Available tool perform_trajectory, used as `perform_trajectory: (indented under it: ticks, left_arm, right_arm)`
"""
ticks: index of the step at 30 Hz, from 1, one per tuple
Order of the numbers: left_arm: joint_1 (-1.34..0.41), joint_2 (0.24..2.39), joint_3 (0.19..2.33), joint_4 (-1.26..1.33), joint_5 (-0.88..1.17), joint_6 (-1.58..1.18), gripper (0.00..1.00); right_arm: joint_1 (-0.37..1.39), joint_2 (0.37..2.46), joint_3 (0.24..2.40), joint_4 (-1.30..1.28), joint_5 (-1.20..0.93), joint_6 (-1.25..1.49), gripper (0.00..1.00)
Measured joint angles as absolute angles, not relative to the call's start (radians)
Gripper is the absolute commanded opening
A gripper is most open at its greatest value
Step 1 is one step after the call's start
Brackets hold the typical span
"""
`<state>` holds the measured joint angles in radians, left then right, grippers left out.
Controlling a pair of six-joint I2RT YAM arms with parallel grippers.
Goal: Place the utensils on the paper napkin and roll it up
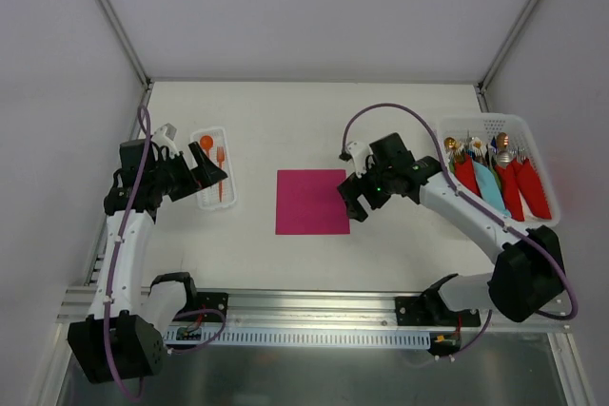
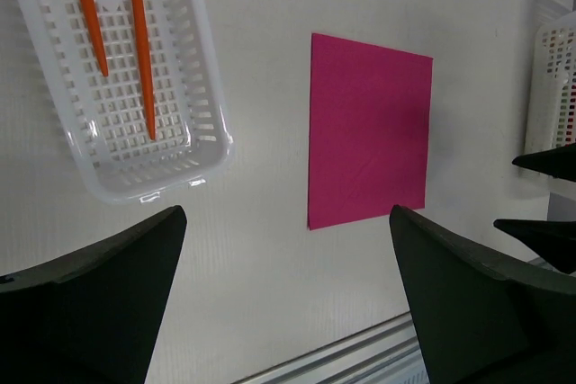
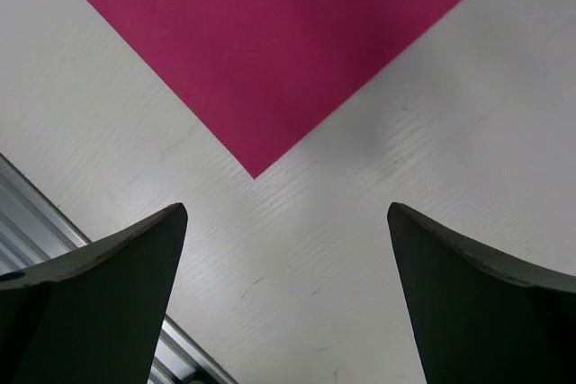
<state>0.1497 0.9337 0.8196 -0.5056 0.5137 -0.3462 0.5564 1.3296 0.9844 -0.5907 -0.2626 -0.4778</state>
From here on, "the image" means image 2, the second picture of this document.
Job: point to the aluminium frame rail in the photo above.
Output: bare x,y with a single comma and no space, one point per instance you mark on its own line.
386,353

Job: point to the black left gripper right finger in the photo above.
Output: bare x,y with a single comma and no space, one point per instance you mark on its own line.
482,316

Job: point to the orange plastic fork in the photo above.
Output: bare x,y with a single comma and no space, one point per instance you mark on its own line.
144,63

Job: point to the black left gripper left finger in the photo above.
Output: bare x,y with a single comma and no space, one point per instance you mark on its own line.
93,315

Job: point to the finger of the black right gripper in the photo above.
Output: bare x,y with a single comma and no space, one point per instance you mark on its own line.
558,162
553,241

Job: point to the small white plastic basket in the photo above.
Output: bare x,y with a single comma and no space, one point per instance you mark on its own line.
103,117

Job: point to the orange plastic spoon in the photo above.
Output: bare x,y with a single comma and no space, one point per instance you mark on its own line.
94,30

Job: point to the large white plastic basket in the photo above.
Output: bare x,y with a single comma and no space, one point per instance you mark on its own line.
551,109

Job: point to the pink paper napkin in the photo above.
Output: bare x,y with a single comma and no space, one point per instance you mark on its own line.
369,130

